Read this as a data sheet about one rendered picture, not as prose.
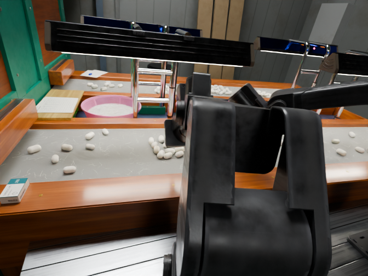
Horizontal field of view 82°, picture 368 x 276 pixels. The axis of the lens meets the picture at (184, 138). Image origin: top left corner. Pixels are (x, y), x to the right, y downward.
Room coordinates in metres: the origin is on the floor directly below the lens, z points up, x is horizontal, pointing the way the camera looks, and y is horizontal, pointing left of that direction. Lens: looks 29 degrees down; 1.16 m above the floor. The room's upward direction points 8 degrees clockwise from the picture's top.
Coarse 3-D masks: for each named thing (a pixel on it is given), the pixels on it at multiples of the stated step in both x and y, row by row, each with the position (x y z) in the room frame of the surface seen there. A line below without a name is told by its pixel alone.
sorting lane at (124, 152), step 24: (24, 144) 0.56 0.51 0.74; (48, 144) 0.58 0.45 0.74; (72, 144) 0.60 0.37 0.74; (96, 144) 0.62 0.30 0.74; (120, 144) 0.64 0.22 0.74; (144, 144) 0.66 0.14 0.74; (336, 144) 0.88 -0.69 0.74; (360, 144) 0.92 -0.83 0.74; (0, 168) 0.44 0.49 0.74; (24, 168) 0.45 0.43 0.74; (48, 168) 0.47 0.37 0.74; (96, 168) 0.49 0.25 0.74; (120, 168) 0.51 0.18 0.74; (144, 168) 0.52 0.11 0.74; (168, 168) 0.54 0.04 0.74
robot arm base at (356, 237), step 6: (354, 234) 0.43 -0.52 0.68; (360, 234) 0.43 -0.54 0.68; (366, 234) 0.44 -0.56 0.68; (348, 240) 0.41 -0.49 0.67; (354, 240) 0.41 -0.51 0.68; (360, 240) 0.41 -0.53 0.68; (366, 240) 0.41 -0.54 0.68; (354, 246) 0.39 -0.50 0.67; (360, 246) 0.39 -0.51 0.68; (366, 246) 0.39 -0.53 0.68; (360, 252) 0.38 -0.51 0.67; (366, 252) 0.38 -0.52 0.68; (366, 258) 0.36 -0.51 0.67
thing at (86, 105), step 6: (96, 96) 0.99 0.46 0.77; (102, 96) 1.02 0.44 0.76; (108, 96) 1.03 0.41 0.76; (114, 96) 1.04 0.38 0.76; (120, 96) 1.05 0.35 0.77; (126, 96) 1.05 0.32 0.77; (84, 102) 0.91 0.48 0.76; (90, 102) 0.95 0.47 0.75; (96, 102) 0.98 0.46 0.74; (108, 102) 1.02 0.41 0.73; (114, 102) 1.03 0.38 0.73; (120, 102) 1.04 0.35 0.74; (132, 102) 1.02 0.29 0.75; (84, 108) 0.88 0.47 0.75; (90, 108) 0.94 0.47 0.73; (90, 114) 0.80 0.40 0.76; (96, 114) 0.79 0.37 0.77; (126, 114) 0.83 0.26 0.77; (132, 114) 0.85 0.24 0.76
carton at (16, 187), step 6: (12, 180) 0.36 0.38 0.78; (18, 180) 0.36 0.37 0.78; (24, 180) 0.36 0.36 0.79; (6, 186) 0.34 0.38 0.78; (12, 186) 0.34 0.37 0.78; (18, 186) 0.34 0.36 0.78; (24, 186) 0.35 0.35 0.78; (6, 192) 0.32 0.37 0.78; (12, 192) 0.32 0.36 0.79; (18, 192) 0.33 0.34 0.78; (24, 192) 0.34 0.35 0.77; (0, 198) 0.31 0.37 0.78; (6, 198) 0.31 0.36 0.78; (12, 198) 0.31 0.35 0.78; (18, 198) 0.32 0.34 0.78
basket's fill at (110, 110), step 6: (96, 108) 0.93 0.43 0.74; (102, 108) 0.93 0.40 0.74; (108, 108) 0.94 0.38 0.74; (114, 108) 0.95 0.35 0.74; (120, 108) 0.96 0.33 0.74; (126, 108) 0.97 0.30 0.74; (132, 108) 0.99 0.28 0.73; (102, 114) 0.88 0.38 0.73; (108, 114) 0.89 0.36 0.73; (114, 114) 0.89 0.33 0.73; (120, 114) 0.90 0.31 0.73
